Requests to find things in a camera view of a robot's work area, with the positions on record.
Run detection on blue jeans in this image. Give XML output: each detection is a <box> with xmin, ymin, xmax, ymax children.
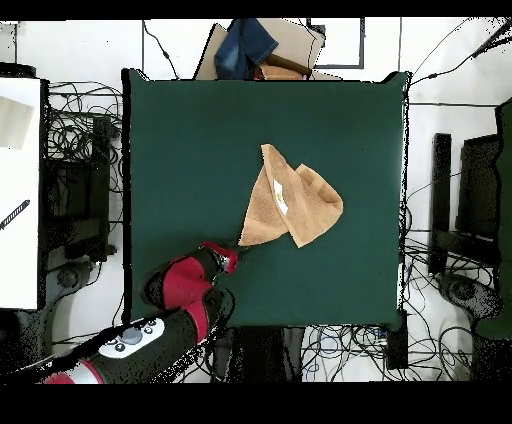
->
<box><xmin>213</xmin><ymin>17</ymin><xmax>280</xmax><ymax>80</ymax></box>

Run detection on cardboard box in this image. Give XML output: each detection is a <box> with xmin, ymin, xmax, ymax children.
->
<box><xmin>193</xmin><ymin>17</ymin><xmax>343</xmax><ymax>81</ymax></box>

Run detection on tan terry towel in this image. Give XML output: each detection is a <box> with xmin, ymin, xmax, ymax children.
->
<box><xmin>237</xmin><ymin>143</ymin><xmax>345</xmax><ymax>249</ymax></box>

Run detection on black striped strap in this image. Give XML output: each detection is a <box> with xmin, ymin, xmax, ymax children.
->
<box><xmin>0</xmin><ymin>198</ymin><xmax>31</xmax><ymax>231</ymax></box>

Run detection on black stand base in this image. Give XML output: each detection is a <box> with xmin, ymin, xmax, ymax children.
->
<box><xmin>437</xmin><ymin>271</ymin><xmax>503</xmax><ymax>321</ymax></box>
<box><xmin>45</xmin><ymin>259</ymin><xmax>95</xmax><ymax>309</ymax></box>

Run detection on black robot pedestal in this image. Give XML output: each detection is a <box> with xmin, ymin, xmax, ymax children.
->
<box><xmin>223</xmin><ymin>325</ymin><xmax>305</xmax><ymax>383</ymax></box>

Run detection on green fabric sheet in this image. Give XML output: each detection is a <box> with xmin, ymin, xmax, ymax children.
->
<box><xmin>475</xmin><ymin>97</ymin><xmax>512</xmax><ymax>341</ymax></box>

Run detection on dark green table cloth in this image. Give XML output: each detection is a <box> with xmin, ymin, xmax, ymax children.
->
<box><xmin>121</xmin><ymin>68</ymin><xmax>410</xmax><ymax>329</ymax></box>

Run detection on white table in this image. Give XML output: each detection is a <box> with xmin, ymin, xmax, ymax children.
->
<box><xmin>0</xmin><ymin>77</ymin><xmax>41</xmax><ymax>311</ymax></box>

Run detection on black cable tangle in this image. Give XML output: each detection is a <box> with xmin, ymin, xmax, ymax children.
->
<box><xmin>301</xmin><ymin>323</ymin><xmax>473</xmax><ymax>381</ymax></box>
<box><xmin>45</xmin><ymin>81</ymin><xmax>123</xmax><ymax>193</ymax></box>

